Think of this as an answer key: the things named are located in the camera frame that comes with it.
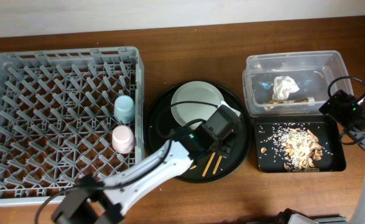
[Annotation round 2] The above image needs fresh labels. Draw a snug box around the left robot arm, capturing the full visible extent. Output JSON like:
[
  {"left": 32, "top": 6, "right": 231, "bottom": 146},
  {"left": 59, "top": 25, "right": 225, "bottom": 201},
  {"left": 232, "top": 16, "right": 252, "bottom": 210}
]
[{"left": 51, "top": 103, "right": 241, "bottom": 224}]

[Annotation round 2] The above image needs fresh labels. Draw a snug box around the wooden chopstick right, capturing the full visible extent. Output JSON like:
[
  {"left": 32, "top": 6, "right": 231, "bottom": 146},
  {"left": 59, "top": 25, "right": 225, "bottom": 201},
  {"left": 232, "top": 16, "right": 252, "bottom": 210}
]
[{"left": 212, "top": 156, "right": 223, "bottom": 175}]

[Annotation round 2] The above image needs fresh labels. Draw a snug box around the clear plastic bin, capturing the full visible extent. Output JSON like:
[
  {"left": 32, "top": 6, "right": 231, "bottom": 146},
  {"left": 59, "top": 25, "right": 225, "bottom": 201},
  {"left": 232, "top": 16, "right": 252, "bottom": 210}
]
[{"left": 243, "top": 50, "right": 348, "bottom": 117}]

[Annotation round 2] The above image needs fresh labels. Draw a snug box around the round black tray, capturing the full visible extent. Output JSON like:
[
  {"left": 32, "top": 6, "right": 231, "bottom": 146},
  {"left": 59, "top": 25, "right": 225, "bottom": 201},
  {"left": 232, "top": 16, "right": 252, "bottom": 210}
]
[{"left": 144, "top": 83, "right": 252, "bottom": 184}]

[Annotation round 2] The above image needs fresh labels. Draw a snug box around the gold snack wrapper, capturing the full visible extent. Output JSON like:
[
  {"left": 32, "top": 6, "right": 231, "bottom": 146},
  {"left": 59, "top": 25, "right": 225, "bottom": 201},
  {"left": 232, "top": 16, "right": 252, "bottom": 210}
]
[{"left": 264, "top": 97, "right": 315, "bottom": 111}]

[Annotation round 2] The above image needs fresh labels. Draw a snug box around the wooden chopstick left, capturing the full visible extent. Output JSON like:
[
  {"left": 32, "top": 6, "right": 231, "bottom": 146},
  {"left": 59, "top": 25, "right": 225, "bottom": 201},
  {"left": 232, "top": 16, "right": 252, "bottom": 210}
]
[{"left": 201, "top": 152, "right": 216, "bottom": 177}]

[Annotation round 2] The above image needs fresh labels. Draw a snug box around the grey dishwasher rack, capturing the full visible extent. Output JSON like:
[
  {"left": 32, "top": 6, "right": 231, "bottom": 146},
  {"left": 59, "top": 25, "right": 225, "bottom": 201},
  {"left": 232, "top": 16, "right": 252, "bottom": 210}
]
[{"left": 0, "top": 47, "right": 145, "bottom": 207}]

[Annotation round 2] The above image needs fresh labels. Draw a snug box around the blue cup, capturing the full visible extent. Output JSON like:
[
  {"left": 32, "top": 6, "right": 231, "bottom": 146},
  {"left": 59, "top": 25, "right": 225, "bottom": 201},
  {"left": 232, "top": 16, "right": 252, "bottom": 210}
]
[{"left": 114, "top": 95, "right": 135, "bottom": 124}]

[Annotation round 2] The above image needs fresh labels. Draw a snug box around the light grey plate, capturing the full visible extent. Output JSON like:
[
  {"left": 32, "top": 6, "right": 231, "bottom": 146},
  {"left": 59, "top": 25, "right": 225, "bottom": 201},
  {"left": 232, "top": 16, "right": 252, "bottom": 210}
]
[{"left": 171, "top": 81, "right": 224, "bottom": 126}]

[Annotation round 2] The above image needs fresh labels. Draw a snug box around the wooden chopstick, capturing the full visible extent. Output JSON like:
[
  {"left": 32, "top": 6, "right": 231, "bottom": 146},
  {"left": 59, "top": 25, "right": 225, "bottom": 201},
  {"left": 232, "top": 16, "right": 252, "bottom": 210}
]
[
  {"left": 212, "top": 156, "right": 223, "bottom": 175},
  {"left": 201, "top": 152, "right": 216, "bottom": 177}
]

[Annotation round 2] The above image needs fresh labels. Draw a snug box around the pink cup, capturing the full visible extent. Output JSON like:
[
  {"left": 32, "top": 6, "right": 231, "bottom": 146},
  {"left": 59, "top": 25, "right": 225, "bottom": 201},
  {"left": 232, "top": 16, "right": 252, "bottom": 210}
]
[{"left": 111, "top": 125, "right": 135, "bottom": 154}]

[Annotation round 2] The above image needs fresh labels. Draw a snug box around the white tissue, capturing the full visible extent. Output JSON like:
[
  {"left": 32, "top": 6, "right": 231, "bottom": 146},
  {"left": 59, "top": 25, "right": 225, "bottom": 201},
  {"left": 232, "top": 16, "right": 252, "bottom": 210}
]
[{"left": 272, "top": 76, "right": 300, "bottom": 101}]

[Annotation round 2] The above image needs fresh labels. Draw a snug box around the food scraps and rice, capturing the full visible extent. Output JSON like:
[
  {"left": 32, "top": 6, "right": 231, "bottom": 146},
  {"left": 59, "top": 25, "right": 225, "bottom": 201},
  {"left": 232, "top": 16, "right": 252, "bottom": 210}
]
[{"left": 256, "top": 123, "right": 334, "bottom": 172}]

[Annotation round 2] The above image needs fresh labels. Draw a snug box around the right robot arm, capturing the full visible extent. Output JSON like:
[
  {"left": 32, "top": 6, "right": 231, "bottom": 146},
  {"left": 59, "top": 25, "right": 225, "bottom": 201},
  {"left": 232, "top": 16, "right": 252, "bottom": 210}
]
[{"left": 274, "top": 76, "right": 365, "bottom": 224}]

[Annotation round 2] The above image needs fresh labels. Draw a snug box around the black rectangular tray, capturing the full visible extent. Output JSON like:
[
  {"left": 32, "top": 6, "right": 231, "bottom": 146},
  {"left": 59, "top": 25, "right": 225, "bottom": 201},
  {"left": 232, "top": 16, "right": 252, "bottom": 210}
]
[{"left": 254, "top": 114, "right": 346, "bottom": 172}]

